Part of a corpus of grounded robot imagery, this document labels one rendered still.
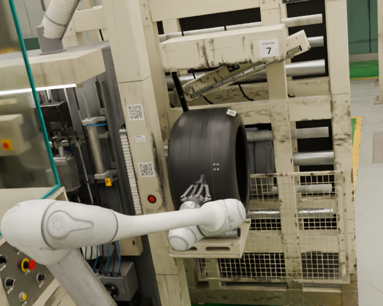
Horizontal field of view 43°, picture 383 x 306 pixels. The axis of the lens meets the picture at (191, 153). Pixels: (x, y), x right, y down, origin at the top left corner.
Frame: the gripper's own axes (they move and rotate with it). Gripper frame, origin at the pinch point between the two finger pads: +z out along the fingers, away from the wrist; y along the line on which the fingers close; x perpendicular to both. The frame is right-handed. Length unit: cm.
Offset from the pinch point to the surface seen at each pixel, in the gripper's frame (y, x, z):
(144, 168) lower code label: 34.6, 5.1, 22.7
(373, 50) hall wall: -157, 243, 908
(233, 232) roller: -7.1, 35.4, 10.5
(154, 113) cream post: 27.3, -18.7, 33.4
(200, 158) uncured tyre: 1.1, -7.0, 7.9
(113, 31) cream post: 37, -60, 33
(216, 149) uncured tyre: -5.8, -9.4, 10.4
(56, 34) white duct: 82, -56, 63
